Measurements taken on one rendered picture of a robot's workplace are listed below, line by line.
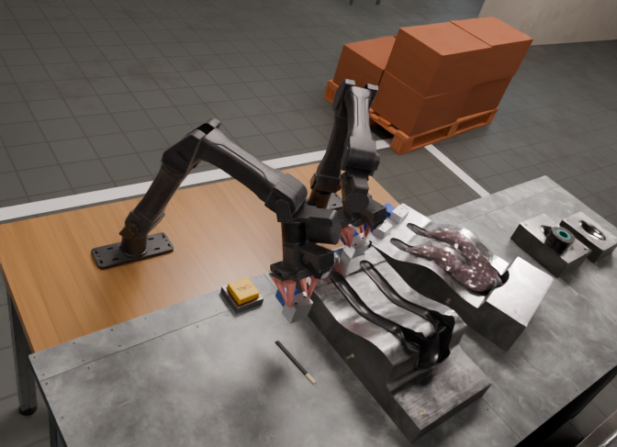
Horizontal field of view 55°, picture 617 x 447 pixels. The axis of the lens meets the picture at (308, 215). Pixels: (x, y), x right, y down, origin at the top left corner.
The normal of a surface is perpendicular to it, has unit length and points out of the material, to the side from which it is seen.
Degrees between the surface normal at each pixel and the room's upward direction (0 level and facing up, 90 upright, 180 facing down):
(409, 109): 90
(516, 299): 0
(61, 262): 0
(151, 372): 0
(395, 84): 90
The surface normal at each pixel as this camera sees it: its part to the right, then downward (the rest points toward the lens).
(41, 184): 0.24, -0.75
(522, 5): -0.80, 0.20
